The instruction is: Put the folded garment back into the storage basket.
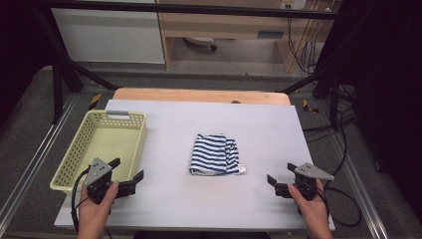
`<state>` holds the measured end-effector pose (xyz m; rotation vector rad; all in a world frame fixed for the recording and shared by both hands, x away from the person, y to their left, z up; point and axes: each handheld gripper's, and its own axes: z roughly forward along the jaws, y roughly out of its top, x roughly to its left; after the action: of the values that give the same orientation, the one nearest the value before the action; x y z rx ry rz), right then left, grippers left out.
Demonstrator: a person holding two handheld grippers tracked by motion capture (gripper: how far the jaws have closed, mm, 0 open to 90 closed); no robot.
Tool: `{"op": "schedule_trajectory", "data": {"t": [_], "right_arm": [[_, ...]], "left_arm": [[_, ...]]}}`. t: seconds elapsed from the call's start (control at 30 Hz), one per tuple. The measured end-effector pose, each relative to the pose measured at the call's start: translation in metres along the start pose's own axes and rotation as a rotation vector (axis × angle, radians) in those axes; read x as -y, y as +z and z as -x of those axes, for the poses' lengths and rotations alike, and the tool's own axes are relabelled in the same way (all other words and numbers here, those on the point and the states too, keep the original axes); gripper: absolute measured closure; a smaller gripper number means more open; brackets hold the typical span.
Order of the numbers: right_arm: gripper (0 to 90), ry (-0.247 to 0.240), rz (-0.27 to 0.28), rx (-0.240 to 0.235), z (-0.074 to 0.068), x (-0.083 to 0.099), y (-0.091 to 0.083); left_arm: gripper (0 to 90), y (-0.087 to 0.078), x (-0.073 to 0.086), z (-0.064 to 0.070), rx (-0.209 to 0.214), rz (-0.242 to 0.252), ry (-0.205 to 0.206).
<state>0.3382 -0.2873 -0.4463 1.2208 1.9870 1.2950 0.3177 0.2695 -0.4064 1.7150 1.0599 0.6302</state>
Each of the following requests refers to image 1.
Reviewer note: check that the pale yellow plastic basket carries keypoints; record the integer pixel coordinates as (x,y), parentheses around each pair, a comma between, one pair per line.
(106,139)

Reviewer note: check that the aluminium rail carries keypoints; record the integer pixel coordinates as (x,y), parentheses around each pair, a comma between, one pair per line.
(361,189)
(33,166)

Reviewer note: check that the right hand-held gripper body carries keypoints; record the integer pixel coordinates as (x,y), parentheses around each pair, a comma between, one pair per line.
(308,172)

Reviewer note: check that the blue white striped cloth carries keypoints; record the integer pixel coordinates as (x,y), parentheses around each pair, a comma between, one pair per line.
(212,154)

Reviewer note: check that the white cabinet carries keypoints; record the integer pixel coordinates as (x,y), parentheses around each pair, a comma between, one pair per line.
(106,36)

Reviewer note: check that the office chair base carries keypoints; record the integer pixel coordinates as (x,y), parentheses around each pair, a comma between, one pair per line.
(200,41)

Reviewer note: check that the white power strip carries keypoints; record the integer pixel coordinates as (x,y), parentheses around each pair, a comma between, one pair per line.
(293,4)

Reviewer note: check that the person's left hand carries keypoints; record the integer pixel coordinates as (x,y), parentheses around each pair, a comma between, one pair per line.
(94,214)

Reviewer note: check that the black curtain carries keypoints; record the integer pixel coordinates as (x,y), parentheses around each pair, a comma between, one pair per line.
(388,83)
(20,49)

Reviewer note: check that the white board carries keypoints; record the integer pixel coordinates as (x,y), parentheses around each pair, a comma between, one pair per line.
(205,199)

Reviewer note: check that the black metal frame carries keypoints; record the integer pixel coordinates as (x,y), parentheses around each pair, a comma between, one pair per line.
(185,8)

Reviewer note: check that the light wooden desk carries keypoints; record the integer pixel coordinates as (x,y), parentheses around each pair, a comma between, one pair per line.
(225,26)

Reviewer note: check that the person's dark clothing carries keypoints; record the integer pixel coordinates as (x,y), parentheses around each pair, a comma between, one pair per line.
(199,235)

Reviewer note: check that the person's right hand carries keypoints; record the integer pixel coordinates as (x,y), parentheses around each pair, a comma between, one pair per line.
(313,212)

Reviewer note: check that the wooden table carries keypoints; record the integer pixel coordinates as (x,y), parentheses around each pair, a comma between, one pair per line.
(199,95)

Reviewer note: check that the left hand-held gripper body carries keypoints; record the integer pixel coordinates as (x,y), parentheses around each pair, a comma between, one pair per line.
(98,172)

